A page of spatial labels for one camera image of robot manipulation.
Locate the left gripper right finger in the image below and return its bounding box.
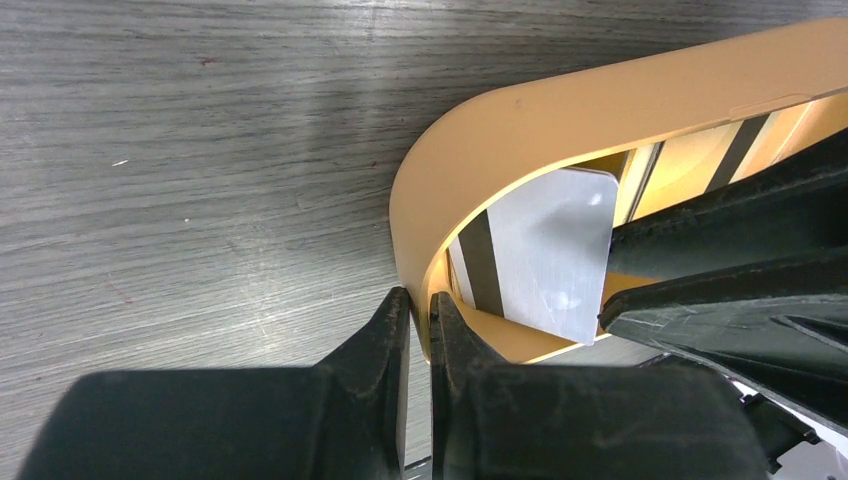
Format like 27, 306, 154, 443
430, 292, 766, 479

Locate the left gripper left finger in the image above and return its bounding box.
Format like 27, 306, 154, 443
19, 287, 411, 479

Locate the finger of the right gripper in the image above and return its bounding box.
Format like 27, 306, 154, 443
599, 248, 847, 435
607, 130, 847, 279

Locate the striped card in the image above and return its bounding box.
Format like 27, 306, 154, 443
448, 168, 618, 345
614, 105, 810, 226

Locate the yellow oval tray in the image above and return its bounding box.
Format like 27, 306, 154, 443
389, 17, 847, 352

